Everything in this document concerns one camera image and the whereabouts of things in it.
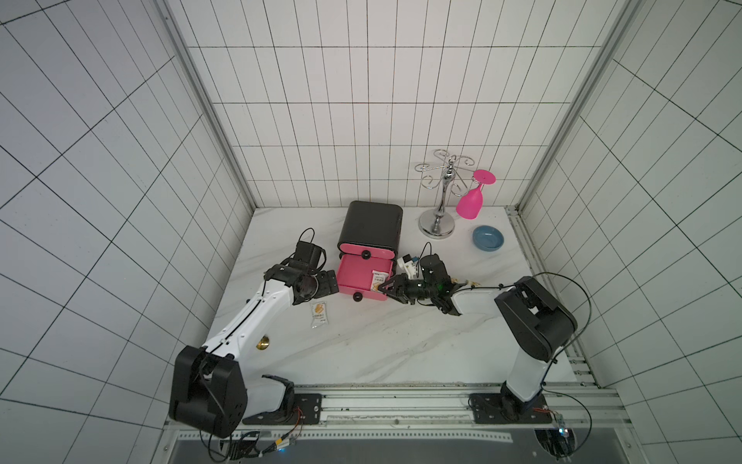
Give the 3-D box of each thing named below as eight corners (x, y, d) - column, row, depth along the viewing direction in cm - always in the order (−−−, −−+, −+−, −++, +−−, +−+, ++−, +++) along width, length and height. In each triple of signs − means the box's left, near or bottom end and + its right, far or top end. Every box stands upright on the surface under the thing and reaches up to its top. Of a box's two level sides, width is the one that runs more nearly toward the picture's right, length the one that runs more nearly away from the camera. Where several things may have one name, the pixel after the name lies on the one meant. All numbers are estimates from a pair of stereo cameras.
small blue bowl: (473, 251, 109) (477, 243, 105) (468, 233, 115) (472, 225, 111) (502, 251, 109) (506, 243, 105) (495, 233, 115) (499, 225, 111)
